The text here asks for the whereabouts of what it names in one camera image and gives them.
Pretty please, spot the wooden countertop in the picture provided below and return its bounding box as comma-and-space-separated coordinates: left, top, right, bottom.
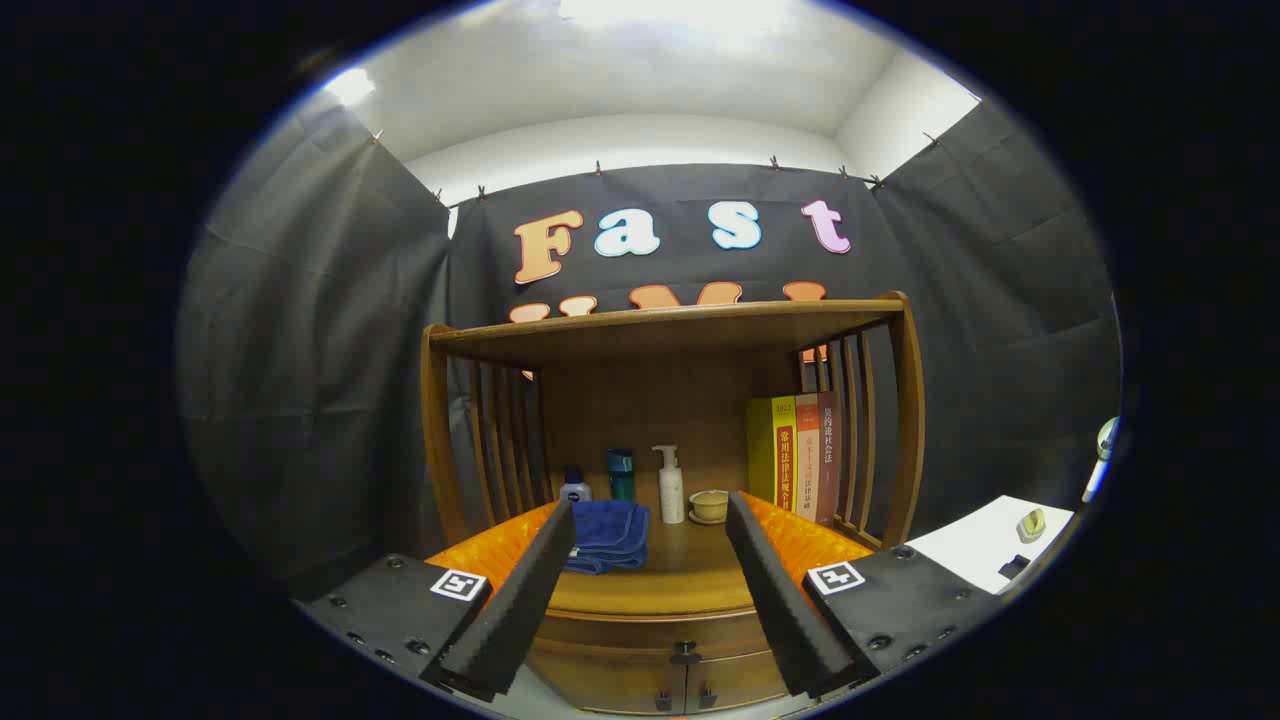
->
540, 465, 863, 616

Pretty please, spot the dark red book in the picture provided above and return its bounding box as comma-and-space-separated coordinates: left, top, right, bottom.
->
817, 390, 843, 528

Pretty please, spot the white pump bottle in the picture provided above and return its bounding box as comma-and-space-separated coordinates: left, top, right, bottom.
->
652, 445, 687, 525

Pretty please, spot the wooden drawer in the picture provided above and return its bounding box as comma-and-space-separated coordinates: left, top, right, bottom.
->
533, 608, 779, 668

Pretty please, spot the yellow book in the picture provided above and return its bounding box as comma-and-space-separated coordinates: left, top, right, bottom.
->
746, 396, 799, 513

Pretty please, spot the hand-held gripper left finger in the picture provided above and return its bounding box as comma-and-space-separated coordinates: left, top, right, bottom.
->
298, 498, 579, 703

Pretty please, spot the white shelf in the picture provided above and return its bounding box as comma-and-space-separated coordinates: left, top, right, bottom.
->
1082, 417, 1121, 504

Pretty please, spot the blue towel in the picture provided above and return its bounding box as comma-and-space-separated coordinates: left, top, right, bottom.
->
563, 500, 651, 576

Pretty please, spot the wooden cabinet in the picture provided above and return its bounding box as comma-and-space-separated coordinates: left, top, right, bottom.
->
420, 291, 926, 716

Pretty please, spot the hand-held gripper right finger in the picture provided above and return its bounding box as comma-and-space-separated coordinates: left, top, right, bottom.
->
724, 490, 1004, 701

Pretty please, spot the white side cabinet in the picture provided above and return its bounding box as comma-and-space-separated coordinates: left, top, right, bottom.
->
905, 495, 1076, 596

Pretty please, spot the orange book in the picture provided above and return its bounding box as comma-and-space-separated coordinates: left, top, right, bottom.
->
795, 393, 823, 521

